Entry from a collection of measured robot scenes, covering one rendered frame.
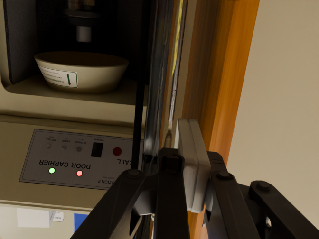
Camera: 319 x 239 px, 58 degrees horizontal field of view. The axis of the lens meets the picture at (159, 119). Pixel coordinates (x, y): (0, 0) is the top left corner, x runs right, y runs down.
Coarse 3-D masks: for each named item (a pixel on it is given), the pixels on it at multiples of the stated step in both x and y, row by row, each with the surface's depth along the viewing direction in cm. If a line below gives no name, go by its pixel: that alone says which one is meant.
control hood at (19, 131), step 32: (0, 128) 46; (32, 128) 47; (64, 128) 47; (96, 128) 48; (128, 128) 49; (0, 160) 44; (0, 192) 42; (32, 192) 42; (64, 192) 43; (96, 192) 43
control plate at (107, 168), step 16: (32, 144) 45; (64, 144) 46; (80, 144) 46; (112, 144) 46; (128, 144) 46; (32, 160) 44; (48, 160) 44; (64, 160) 45; (80, 160) 45; (96, 160) 45; (112, 160) 45; (128, 160) 45; (32, 176) 43; (48, 176) 43; (64, 176) 44; (80, 176) 44; (96, 176) 44; (112, 176) 44
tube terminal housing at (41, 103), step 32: (0, 0) 46; (0, 32) 47; (0, 64) 49; (0, 96) 48; (32, 96) 48; (64, 96) 49; (96, 96) 51; (128, 96) 53; (0, 224) 57; (64, 224) 57
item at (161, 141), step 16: (160, 0) 13; (176, 0) 15; (160, 16) 13; (176, 16) 18; (160, 32) 14; (176, 32) 22; (160, 48) 14; (160, 64) 14; (176, 64) 37; (160, 80) 14; (160, 96) 15; (160, 112) 15; (160, 128) 15; (144, 144) 16; (160, 144) 18; (144, 160) 16; (144, 224) 17
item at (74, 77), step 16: (48, 64) 48; (64, 64) 48; (80, 64) 63; (96, 64) 63; (112, 64) 62; (128, 64) 56; (48, 80) 52; (64, 80) 50; (80, 80) 49; (96, 80) 50; (112, 80) 53
